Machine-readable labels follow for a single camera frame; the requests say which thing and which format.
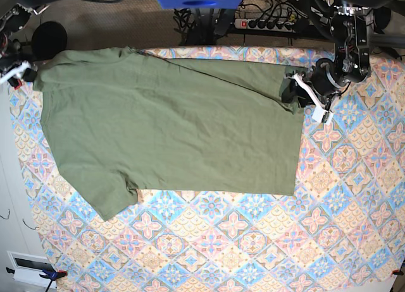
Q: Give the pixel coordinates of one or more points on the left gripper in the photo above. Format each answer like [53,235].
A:
[318,86]

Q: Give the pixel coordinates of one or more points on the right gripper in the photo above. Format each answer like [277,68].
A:
[24,71]

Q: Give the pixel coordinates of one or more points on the olive green t-shirt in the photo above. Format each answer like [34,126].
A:
[118,121]

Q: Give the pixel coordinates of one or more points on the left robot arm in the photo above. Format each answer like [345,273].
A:
[348,25]

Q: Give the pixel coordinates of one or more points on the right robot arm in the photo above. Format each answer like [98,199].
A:
[16,59]

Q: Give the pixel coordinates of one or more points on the red black clamp upper left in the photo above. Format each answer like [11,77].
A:
[15,83]

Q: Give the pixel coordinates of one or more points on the black round stool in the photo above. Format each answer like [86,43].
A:
[48,39]

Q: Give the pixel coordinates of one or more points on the white power strip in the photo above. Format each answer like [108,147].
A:
[265,25]

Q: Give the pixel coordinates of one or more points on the patterned tablecloth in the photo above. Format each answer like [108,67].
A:
[343,227]

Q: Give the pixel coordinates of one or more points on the red clamp lower right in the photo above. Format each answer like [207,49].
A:
[398,273]

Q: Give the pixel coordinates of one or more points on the blue clamp lower left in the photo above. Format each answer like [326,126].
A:
[47,274]

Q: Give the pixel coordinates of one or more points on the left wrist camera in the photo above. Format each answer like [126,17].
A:
[321,115]

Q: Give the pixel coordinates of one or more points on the white wall outlet box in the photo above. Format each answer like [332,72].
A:
[27,261]

